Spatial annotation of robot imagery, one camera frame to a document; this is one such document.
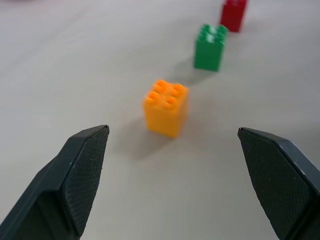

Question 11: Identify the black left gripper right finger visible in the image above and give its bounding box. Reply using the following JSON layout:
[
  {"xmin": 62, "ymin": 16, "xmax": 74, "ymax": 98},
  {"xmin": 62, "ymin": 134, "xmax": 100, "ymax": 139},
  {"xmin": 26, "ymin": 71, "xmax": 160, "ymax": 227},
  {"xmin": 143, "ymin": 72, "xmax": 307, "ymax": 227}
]
[{"xmin": 237, "ymin": 127, "xmax": 320, "ymax": 240}]

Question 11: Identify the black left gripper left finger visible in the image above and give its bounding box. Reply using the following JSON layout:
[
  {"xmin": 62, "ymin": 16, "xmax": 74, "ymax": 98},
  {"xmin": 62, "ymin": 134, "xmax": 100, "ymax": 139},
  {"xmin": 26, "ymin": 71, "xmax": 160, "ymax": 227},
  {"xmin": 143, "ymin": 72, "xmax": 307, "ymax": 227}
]
[{"xmin": 0, "ymin": 124, "xmax": 110, "ymax": 240}]

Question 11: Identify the orange building block cube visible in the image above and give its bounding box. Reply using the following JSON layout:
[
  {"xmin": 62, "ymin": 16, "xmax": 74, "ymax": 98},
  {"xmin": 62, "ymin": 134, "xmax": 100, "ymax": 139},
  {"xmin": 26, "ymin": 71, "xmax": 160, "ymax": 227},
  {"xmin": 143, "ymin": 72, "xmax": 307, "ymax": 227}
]
[{"xmin": 142, "ymin": 79, "xmax": 190, "ymax": 139}]

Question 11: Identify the green building block cube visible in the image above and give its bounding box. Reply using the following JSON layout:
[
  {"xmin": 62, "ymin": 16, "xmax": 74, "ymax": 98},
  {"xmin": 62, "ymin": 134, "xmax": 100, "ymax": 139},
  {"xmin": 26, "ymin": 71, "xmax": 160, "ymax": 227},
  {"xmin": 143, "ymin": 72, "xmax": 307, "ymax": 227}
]
[{"xmin": 193, "ymin": 23, "xmax": 229, "ymax": 73}]

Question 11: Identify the red building block cube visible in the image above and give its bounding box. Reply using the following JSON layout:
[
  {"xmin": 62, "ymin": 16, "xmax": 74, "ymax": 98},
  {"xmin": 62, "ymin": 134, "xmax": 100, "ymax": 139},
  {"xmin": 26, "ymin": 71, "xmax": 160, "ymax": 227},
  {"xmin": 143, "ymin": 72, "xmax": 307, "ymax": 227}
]
[{"xmin": 219, "ymin": 0, "xmax": 248, "ymax": 33}]

